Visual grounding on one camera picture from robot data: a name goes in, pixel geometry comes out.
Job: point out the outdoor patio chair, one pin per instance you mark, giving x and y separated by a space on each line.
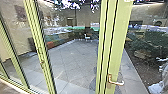
87 36

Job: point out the green garden shrubs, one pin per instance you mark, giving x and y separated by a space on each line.
150 43

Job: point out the green framed glass door wall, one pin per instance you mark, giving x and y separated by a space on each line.
113 43

